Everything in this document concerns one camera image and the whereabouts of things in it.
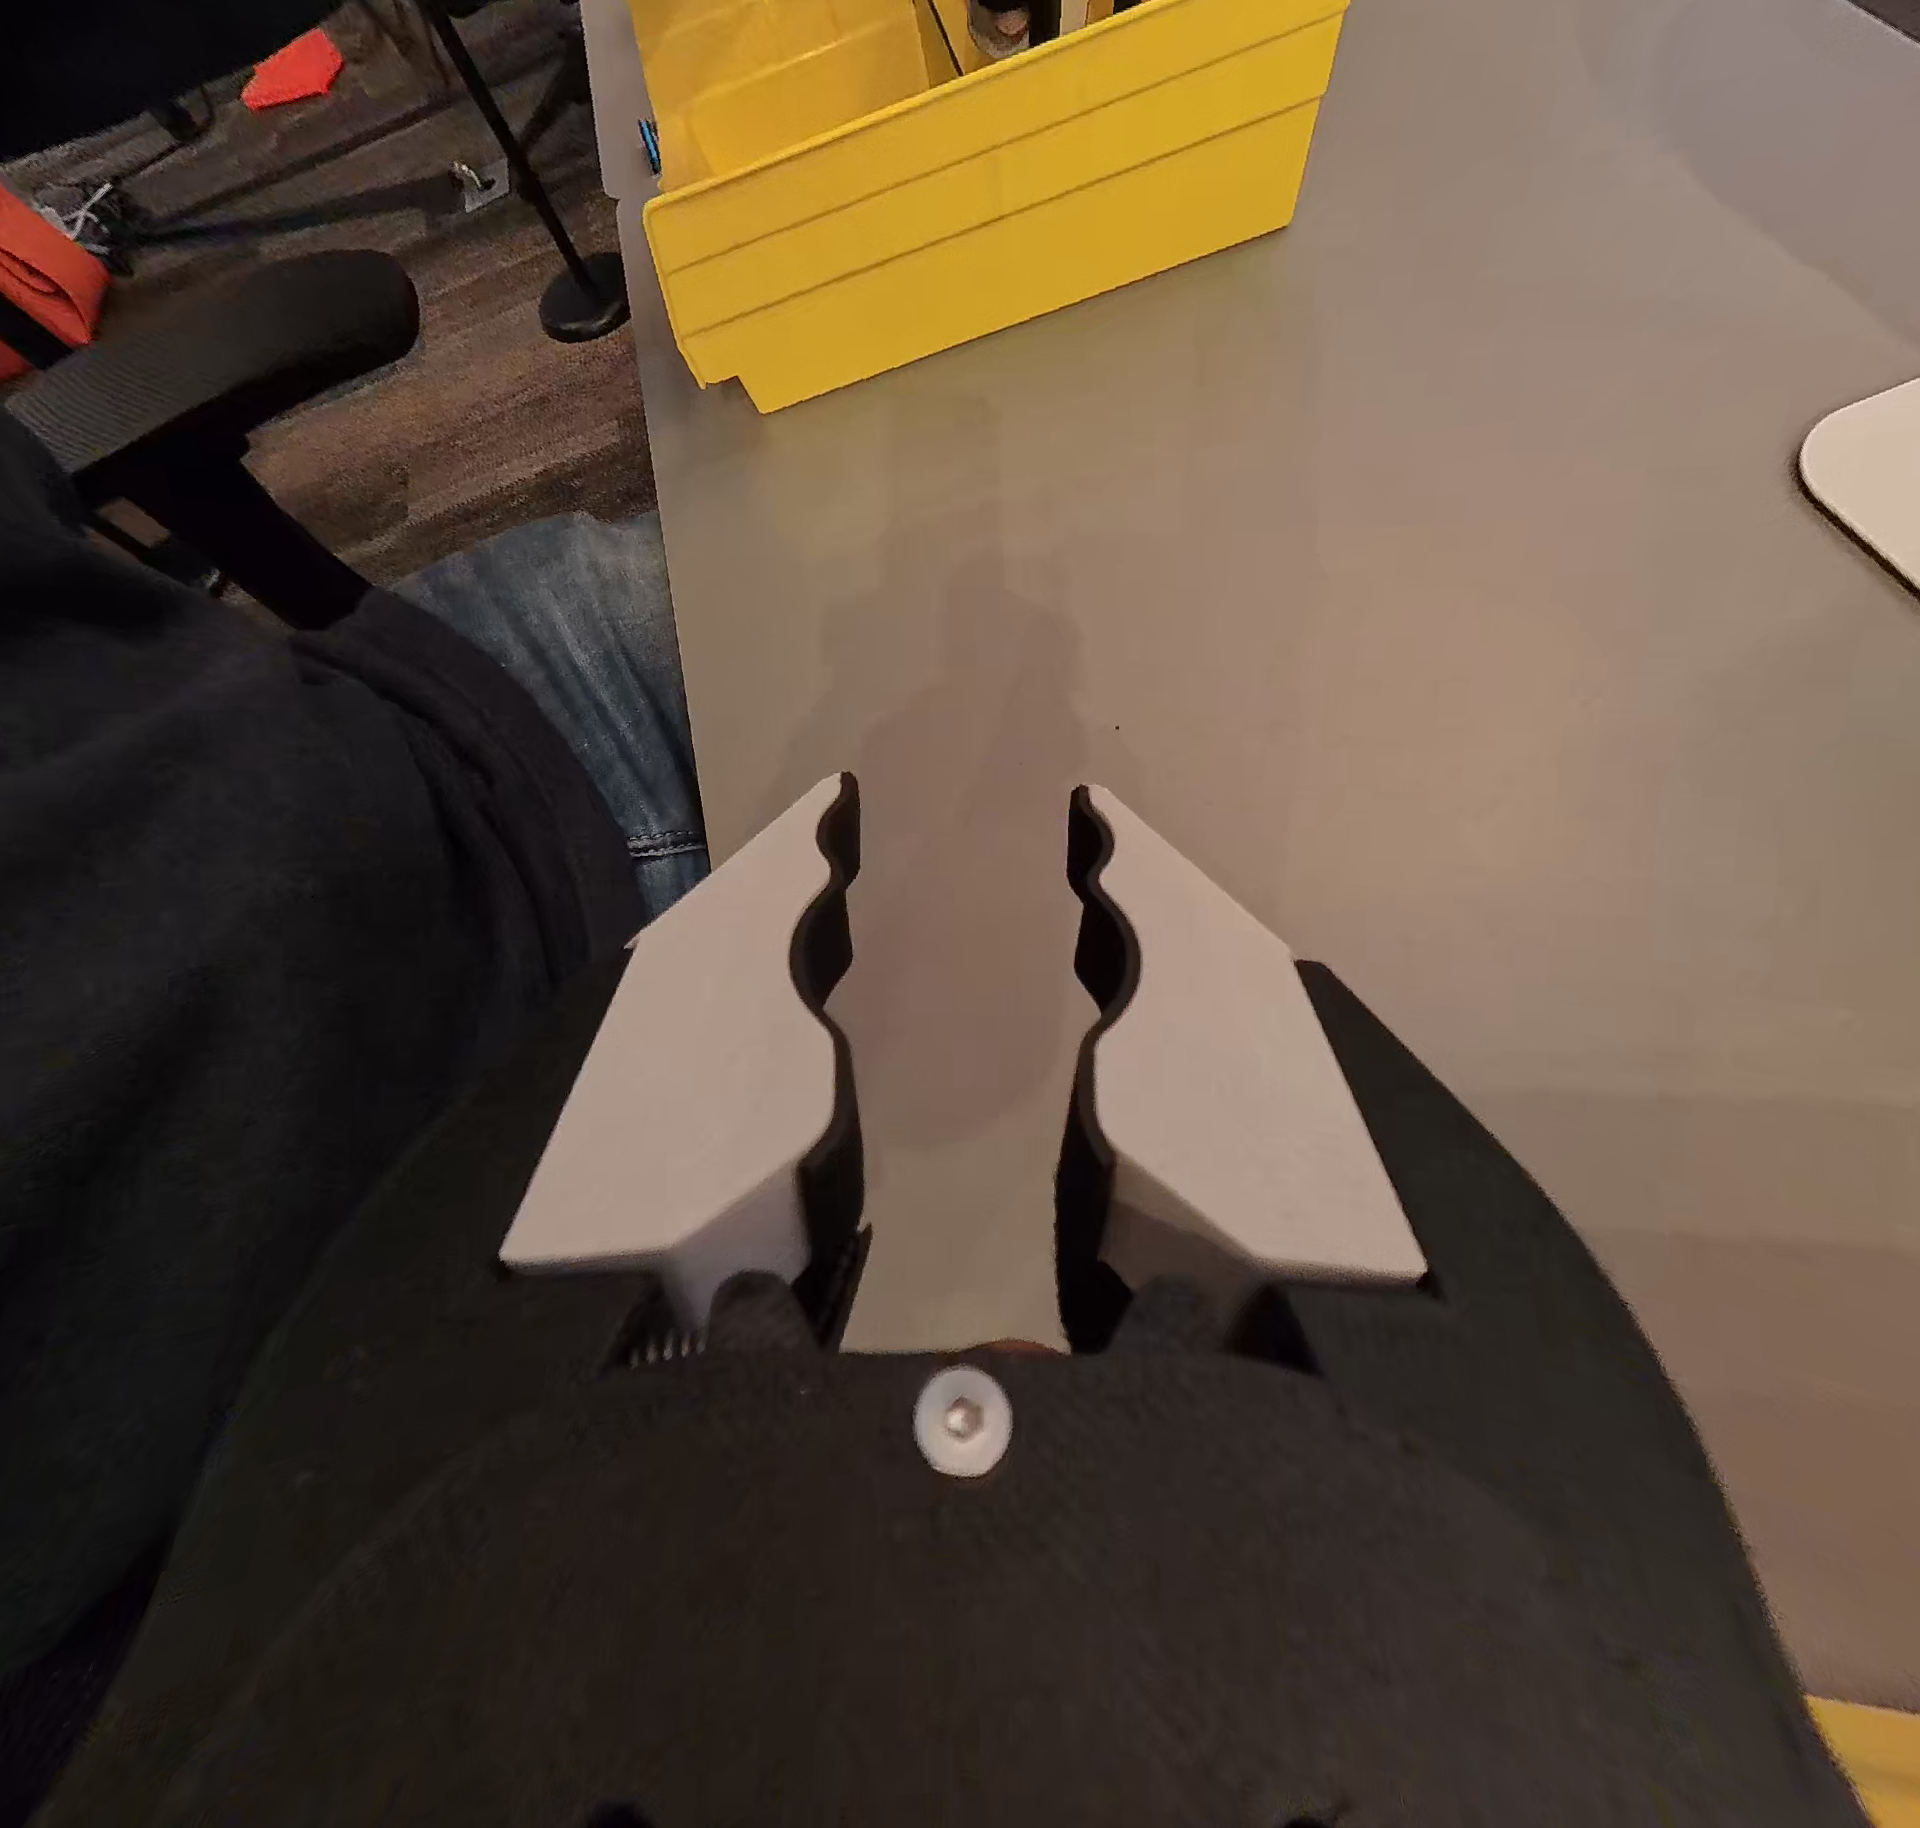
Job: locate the black chair with armrest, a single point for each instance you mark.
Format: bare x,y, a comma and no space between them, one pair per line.
212,357

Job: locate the orange floor object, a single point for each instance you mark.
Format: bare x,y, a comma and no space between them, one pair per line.
43,267

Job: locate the yellow plastic bin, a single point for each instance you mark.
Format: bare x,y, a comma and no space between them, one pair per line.
962,239
1873,1770

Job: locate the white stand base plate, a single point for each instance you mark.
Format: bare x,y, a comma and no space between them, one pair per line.
1873,479

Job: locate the person's blue jeans leg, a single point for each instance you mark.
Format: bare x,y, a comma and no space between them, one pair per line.
586,688

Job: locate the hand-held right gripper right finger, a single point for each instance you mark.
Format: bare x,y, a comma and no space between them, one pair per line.
1248,1106

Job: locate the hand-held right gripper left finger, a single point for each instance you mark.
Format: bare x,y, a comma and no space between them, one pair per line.
674,1106

